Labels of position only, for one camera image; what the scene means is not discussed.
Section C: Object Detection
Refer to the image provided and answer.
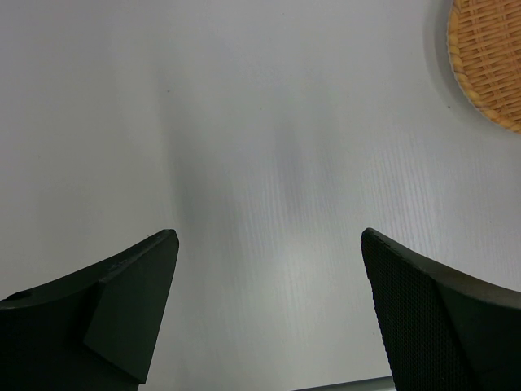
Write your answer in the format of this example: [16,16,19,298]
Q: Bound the aluminium mounting rail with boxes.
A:
[299,376,396,391]

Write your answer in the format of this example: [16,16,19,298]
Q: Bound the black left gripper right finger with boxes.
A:
[361,228,520,390]

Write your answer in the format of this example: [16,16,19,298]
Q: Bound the round woven bamboo basket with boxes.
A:
[447,0,520,134]

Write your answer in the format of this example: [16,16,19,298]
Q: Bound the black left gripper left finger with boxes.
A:
[1,229,178,390]

